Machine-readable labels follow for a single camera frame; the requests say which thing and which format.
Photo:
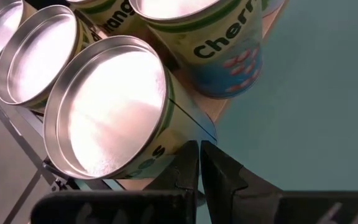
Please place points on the pineapple label tin can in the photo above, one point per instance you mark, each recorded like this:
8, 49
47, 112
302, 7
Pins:
39, 56

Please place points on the tomatoes label tin can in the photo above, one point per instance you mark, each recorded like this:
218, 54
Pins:
104, 105

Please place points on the mixed fruit label tin can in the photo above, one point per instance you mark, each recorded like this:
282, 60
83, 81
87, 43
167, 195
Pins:
272, 6

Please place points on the cherries label tin can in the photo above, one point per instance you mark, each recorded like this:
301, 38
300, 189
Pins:
213, 46

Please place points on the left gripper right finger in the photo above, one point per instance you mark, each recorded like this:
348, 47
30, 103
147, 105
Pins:
259, 208

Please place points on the oranges label tin can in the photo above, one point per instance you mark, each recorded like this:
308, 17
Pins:
117, 18

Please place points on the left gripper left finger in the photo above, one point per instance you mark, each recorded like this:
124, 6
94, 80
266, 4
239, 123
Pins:
135, 205

